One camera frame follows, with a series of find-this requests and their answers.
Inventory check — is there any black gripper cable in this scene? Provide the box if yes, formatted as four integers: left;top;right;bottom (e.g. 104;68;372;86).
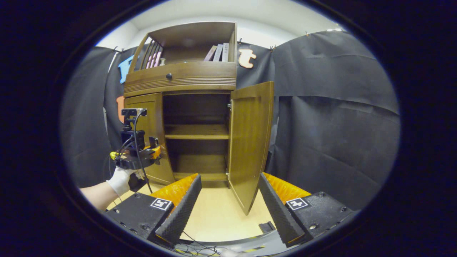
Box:
132;110;153;194

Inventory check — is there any black backdrop cloth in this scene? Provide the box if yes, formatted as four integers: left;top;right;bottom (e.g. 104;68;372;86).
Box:
59;30;401;211

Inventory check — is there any wooden cabinet drawer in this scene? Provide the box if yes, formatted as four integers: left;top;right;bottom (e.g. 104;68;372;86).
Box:
124;61;237;94

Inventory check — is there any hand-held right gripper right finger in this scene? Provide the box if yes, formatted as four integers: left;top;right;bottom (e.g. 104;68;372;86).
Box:
258;172;355;248

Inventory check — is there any wooden double-door shoe cabinet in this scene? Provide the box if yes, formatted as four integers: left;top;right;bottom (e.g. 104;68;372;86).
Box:
123;21;238;188

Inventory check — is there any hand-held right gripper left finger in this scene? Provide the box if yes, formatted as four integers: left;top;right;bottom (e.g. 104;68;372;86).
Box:
104;173;202;247

